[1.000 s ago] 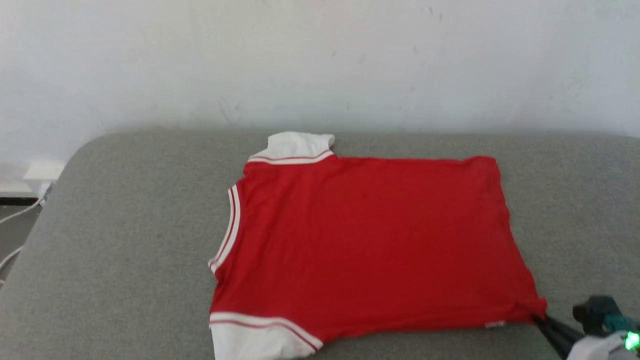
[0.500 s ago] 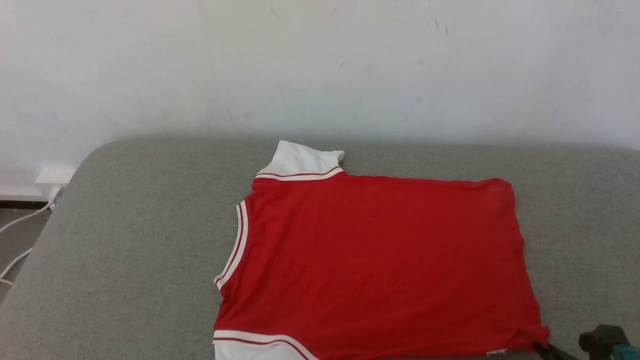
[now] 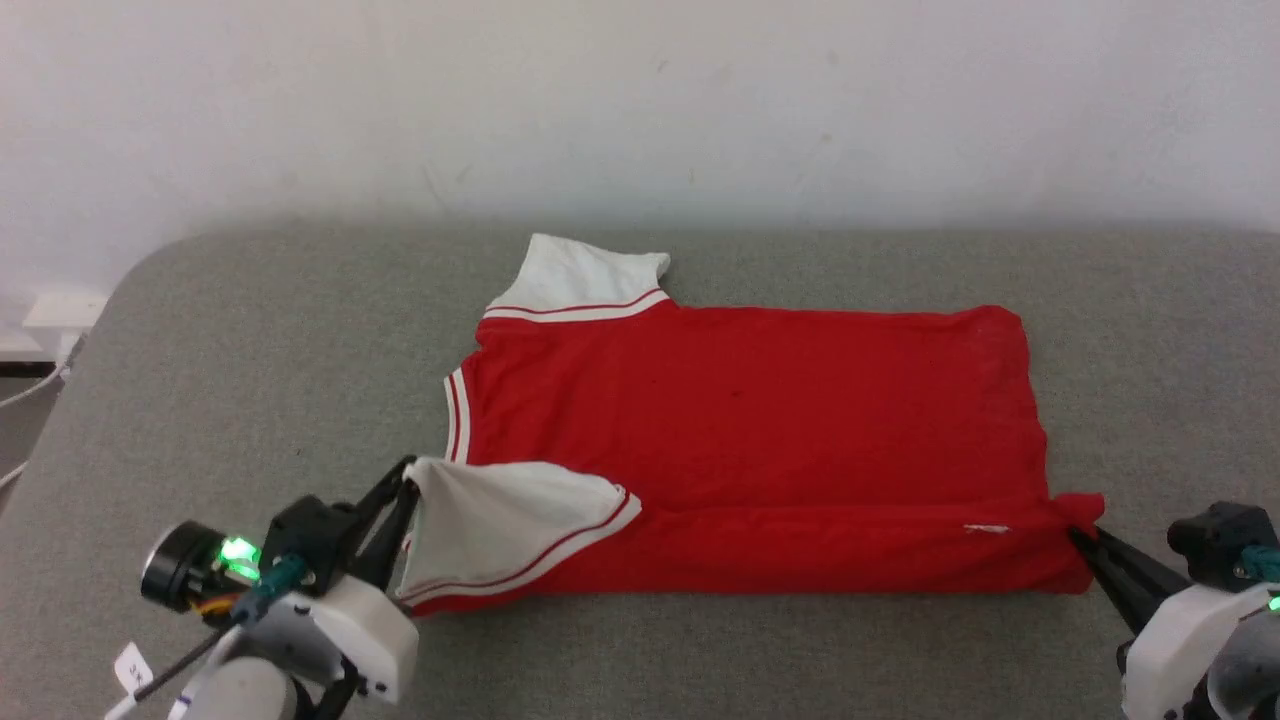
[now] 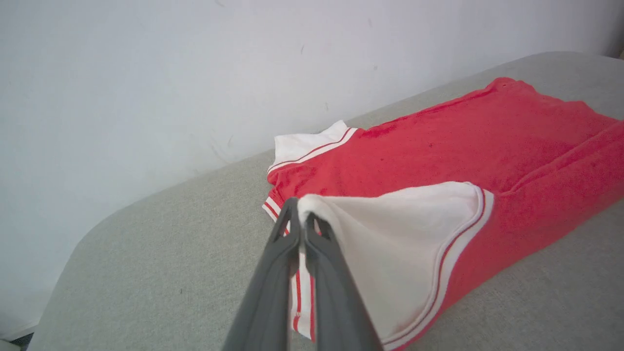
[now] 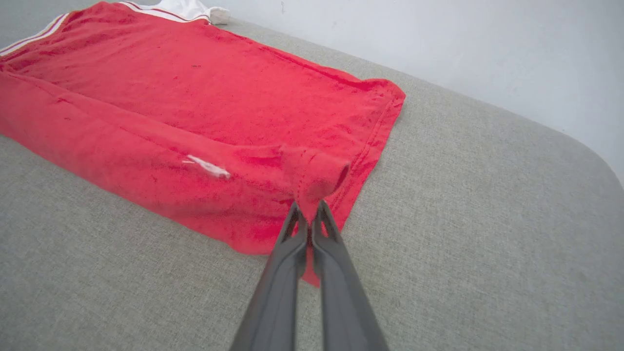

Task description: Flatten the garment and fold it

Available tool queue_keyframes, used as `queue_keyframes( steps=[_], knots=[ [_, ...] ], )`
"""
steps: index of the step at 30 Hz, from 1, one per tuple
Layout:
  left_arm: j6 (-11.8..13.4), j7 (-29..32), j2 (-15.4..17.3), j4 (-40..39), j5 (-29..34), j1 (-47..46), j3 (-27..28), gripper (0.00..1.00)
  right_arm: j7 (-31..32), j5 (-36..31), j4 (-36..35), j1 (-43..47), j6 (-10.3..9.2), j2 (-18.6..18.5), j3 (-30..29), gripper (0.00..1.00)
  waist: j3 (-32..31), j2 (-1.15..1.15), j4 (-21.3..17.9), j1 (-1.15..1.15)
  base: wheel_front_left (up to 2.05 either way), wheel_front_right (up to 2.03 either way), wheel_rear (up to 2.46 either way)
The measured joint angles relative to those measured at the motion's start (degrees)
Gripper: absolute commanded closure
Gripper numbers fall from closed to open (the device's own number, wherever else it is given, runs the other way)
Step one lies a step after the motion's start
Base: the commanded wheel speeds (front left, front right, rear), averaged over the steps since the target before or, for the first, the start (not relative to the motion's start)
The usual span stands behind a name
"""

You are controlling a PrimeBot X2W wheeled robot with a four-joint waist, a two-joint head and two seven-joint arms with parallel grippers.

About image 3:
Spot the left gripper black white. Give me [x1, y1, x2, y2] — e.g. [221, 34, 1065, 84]
[245, 456, 422, 707]

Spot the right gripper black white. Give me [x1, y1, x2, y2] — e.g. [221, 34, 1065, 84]
[1068, 502, 1280, 720]

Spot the red and white garment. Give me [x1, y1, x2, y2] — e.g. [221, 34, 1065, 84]
[398, 233, 1106, 618]

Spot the white box on floor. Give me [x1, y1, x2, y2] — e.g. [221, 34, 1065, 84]
[22, 290, 108, 333]

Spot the teal left cable connector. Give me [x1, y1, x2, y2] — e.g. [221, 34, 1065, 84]
[238, 555, 308, 619]

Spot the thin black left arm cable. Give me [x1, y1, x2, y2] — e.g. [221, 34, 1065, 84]
[128, 625, 246, 703]

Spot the white paper cable tag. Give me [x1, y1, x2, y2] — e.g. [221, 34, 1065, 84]
[112, 642, 157, 697]

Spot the white floor cable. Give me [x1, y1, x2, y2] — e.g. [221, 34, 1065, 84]
[0, 335, 86, 491]

